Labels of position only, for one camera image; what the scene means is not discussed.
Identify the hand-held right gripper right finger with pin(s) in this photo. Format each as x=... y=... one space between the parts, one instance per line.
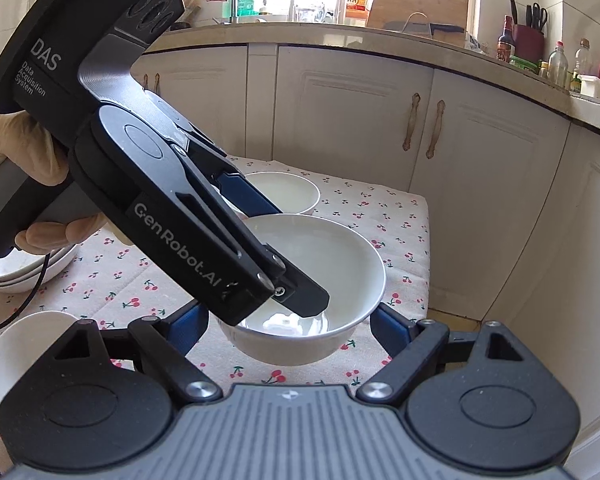
x=390 y=330

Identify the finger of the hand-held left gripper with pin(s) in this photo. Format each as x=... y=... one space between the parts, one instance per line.
x=250 y=195
x=300 y=295

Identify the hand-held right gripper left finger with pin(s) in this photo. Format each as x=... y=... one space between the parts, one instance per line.
x=187 y=330

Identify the white pink floral bowl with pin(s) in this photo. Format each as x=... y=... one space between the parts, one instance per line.
x=290 y=192
x=340 y=260
x=15 y=355

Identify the person's left hand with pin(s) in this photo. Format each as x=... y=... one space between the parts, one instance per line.
x=30 y=145

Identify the cherry-print tablecloth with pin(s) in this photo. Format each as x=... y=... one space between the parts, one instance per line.
x=130 y=280

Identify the white cabinet door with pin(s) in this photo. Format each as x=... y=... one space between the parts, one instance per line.
x=580 y=260
x=215 y=100
x=340 y=110
x=505 y=170

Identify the clear glass jar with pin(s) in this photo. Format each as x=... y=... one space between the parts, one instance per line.
x=310 y=14

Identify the beige kitchen countertop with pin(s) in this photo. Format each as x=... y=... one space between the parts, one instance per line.
x=380 y=42

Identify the dark cleaver knife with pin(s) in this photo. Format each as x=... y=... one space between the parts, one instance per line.
x=445 y=28

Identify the wooden cutting board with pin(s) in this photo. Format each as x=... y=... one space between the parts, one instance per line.
x=420 y=2

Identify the dark sauce bottle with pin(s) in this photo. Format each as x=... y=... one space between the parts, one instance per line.
x=505 y=42

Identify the green packet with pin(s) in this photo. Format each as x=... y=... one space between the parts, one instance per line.
x=524 y=63

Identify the clear glass bottle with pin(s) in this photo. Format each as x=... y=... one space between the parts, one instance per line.
x=558 y=67

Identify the red utensil holder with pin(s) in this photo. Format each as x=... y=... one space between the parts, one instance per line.
x=528 y=42

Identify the white plastic tray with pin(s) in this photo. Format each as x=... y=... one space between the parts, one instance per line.
x=597 y=87

